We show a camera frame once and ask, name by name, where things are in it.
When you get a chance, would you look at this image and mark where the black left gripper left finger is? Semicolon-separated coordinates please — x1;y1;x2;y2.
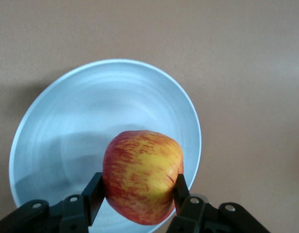
59;172;106;233

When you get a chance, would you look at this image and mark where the light blue plate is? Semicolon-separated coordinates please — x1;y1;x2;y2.
9;59;202;233

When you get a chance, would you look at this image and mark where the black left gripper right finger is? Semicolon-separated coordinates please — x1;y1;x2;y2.
165;173;222;233

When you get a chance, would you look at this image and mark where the red yellow apple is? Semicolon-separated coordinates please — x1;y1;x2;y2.
102;130;184;226

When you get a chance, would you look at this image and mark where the brown tablecloth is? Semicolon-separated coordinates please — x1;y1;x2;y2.
0;0;299;233

